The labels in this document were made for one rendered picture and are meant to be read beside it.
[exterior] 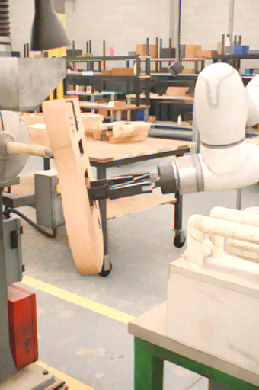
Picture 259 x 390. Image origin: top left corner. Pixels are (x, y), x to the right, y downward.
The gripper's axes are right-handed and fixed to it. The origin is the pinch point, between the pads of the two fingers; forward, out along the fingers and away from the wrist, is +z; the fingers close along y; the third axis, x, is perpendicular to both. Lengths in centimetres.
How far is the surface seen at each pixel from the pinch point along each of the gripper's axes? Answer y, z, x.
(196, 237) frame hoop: -20.7, -21.3, -8.3
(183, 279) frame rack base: -20.5, -17.4, -17.1
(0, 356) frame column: 64, 53, -75
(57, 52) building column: 1040, 118, 66
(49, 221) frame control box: 66, 24, -24
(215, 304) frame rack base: -25.8, -22.9, -21.0
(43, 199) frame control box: 68, 25, -16
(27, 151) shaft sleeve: 41.7, 21.4, 6.2
